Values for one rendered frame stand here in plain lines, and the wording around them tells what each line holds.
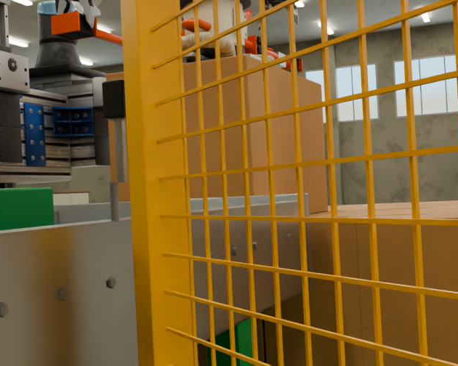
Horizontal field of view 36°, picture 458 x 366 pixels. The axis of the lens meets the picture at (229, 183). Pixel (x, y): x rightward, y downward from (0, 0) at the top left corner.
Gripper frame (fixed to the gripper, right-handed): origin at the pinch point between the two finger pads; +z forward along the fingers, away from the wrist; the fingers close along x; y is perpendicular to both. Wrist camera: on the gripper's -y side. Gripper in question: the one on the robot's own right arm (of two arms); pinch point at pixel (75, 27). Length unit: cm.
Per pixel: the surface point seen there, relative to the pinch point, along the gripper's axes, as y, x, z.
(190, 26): 14.3, -26.6, 1.5
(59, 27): -4.6, 1.8, 0.6
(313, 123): 50, -47, 27
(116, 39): 17.3, -1.3, 0.7
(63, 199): 776, 609, 51
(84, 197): 838, 613, 50
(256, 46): 51, -31, 2
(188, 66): 1.1, -31.9, 14.5
